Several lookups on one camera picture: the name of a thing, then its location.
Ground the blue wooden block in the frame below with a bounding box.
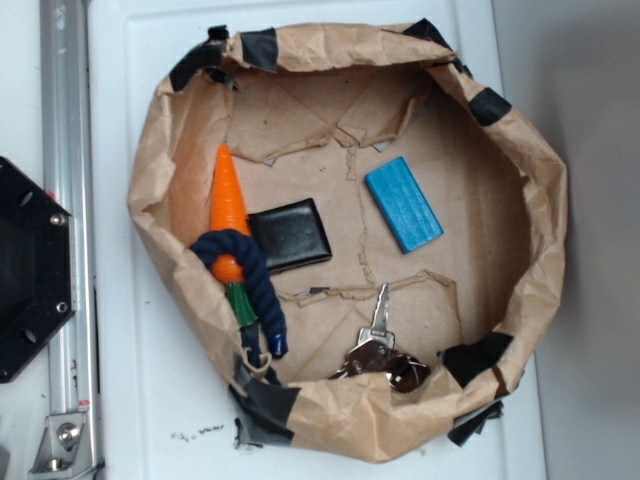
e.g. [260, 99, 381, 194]
[365, 157, 444, 253]

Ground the orange toy carrot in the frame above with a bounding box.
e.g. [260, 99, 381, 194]
[210, 144, 257, 328]

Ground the silver key bunch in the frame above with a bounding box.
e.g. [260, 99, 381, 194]
[329, 283, 431, 394]

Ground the brown paper bag bin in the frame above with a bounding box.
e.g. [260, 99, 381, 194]
[127, 21, 568, 463]

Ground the aluminium extrusion rail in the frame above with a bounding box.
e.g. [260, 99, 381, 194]
[39, 1, 104, 479]

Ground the black leather wallet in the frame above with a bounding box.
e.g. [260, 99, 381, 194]
[248, 198, 332, 274]

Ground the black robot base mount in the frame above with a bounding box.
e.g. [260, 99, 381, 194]
[0, 157, 74, 384]

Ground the metal corner bracket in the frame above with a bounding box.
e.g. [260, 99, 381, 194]
[28, 412, 95, 479]

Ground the navy blue rope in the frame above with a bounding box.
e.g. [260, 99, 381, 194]
[189, 228, 289, 386]

